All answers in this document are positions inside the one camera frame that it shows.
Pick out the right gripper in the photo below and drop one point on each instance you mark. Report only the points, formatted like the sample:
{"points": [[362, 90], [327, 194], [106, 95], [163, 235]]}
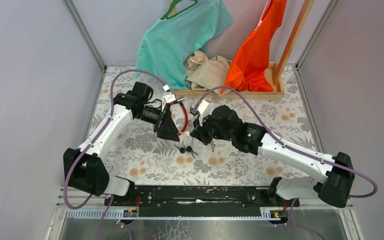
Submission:
{"points": [[199, 132]]}

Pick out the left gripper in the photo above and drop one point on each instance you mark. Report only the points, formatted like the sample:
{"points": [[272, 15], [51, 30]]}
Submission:
{"points": [[165, 127]]}

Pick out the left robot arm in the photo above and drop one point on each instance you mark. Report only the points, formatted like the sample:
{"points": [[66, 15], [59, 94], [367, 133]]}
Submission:
{"points": [[84, 168]]}

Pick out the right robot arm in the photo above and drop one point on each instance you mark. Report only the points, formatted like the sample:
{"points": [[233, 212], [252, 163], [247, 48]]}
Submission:
{"points": [[328, 176]]}

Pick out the small brass key pair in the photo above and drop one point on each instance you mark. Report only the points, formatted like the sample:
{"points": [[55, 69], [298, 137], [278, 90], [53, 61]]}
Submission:
{"points": [[213, 146]]}

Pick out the black-headed key pair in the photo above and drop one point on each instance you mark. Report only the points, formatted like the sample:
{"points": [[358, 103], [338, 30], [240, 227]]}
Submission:
{"points": [[186, 149]]}

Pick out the wooden rack base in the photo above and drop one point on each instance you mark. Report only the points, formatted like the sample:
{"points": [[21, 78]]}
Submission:
{"points": [[272, 75]]}

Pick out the beige cloth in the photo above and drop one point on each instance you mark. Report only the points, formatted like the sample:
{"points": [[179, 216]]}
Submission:
{"points": [[203, 73]]}

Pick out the orange t-shirt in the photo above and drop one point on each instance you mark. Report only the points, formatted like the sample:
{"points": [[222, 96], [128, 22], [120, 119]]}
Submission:
{"points": [[247, 69]]}

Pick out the teal t-shirt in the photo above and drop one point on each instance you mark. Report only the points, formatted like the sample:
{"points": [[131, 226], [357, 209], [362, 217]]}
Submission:
{"points": [[169, 42]]}

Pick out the green hanger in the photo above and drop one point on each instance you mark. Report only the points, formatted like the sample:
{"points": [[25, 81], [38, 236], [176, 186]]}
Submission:
{"points": [[172, 9]]}

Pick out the wooden rack pole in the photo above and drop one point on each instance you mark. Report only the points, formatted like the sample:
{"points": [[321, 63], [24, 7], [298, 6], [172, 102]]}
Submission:
{"points": [[296, 30]]}

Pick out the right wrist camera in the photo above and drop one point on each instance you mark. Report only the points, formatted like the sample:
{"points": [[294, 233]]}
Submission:
{"points": [[200, 108]]}

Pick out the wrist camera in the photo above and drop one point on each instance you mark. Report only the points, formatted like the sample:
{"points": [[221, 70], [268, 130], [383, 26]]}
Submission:
{"points": [[200, 108], [169, 96]]}

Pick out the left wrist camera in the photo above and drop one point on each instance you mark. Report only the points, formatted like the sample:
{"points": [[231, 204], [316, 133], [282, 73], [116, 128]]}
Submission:
{"points": [[169, 96]]}

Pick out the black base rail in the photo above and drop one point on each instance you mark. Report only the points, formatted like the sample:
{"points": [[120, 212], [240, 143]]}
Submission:
{"points": [[200, 201]]}

